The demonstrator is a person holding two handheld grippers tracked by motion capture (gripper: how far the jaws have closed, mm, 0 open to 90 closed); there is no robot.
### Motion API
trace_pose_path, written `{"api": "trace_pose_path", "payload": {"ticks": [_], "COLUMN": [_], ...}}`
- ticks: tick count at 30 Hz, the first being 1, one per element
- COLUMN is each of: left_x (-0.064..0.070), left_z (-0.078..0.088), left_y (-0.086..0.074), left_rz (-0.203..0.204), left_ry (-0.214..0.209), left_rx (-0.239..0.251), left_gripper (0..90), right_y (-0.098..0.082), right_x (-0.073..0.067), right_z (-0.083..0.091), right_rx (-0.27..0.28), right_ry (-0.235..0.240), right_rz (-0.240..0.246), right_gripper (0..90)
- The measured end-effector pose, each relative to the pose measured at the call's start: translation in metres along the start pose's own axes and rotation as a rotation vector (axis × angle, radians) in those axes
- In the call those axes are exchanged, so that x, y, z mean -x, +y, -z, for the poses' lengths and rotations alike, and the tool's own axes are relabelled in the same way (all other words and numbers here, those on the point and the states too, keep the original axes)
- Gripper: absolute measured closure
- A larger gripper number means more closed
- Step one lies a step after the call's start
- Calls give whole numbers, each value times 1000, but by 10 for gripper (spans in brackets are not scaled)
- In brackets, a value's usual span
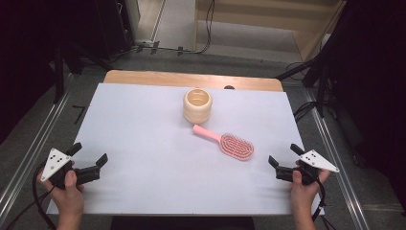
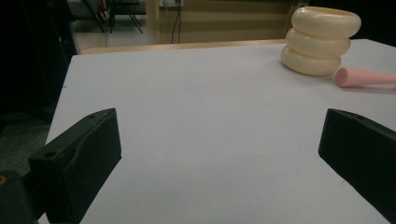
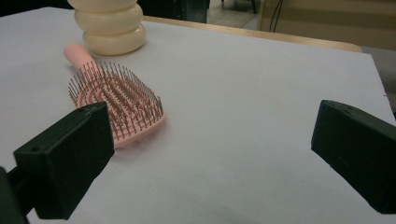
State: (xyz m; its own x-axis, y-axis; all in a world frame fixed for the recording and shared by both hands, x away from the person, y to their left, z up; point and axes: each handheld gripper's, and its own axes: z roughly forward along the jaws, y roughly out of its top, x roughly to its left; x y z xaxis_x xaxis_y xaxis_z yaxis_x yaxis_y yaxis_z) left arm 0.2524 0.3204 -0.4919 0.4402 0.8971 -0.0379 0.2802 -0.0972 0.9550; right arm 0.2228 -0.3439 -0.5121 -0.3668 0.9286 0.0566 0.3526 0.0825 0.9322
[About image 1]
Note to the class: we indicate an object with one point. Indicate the person's left hand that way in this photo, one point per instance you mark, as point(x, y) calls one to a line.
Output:
point(68, 198)

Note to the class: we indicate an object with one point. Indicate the wooden platform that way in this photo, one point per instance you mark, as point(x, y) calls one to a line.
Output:
point(255, 19)

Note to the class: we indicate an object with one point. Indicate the cream ribbed cup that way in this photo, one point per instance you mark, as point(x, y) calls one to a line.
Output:
point(197, 107)

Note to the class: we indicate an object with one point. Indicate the metal floor rail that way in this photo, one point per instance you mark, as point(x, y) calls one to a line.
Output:
point(35, 150)
point(338, 172)

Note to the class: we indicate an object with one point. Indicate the pink hairbrush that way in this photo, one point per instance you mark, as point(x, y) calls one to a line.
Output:
point(234, 145)

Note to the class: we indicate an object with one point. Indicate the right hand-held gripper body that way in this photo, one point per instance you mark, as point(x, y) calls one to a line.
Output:
point(316, 160)

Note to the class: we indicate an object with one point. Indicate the person's right hand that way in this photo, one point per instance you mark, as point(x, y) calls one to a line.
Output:
point(301, 195)

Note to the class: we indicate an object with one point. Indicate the wooden table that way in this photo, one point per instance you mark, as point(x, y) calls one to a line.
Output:
point(159, 77)

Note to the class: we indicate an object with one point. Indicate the black equipment cabinet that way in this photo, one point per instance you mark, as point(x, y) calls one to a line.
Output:
point(115, 28)

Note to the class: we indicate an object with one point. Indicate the white board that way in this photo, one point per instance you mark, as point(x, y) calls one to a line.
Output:
point(159, 166)

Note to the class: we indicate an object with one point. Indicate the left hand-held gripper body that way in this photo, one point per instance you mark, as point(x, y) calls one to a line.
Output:
point(55, 163)

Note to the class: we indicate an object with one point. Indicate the black metal stand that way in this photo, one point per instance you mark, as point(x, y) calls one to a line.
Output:
point(321, 92)

